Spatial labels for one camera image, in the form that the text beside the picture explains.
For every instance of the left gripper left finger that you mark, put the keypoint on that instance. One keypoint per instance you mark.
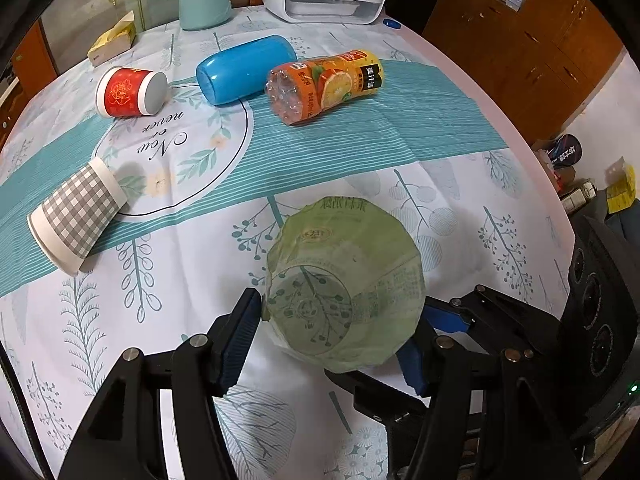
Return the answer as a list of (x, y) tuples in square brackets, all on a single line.
[(120, 436)]

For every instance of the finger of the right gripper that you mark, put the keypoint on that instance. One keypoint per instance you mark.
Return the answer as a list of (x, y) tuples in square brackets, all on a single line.
[(403, 416), (493, 320)]

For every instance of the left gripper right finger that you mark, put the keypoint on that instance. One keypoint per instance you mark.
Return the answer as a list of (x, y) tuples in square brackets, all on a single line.
[(440, 369)]

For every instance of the green clear plastic cup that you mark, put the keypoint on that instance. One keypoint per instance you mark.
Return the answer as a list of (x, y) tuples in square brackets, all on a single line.
[(345, 287)]

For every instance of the grey checked paper cup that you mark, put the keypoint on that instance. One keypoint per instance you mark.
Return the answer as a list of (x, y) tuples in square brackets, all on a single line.
[(67, 224)]

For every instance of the red white paper cup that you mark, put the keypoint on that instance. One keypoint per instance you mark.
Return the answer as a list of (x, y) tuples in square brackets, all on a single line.
[(130, 92)]

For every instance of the blue plastic cup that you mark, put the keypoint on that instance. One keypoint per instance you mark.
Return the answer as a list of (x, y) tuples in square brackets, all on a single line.
[(235, 73)]

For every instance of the leaf patterned tablecloth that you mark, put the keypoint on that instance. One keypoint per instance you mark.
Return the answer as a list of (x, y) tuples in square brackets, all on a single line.
[(210, 188)]

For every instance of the brown wooden cabinet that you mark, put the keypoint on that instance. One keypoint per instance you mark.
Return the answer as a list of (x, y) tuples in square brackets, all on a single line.
[(539, 63)]

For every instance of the orange juice bottle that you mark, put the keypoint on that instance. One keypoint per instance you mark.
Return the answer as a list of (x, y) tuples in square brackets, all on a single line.
[(301, 90)]

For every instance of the blue bottle cap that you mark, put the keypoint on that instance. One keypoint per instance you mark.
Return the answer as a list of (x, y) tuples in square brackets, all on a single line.
[(389, 22)]

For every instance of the yellow tissue box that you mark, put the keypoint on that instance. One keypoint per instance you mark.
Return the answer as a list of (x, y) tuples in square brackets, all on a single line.
[(114, 41)]

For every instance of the light teal ceramic canister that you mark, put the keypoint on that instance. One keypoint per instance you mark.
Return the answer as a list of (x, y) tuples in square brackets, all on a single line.
[(203, 14)]

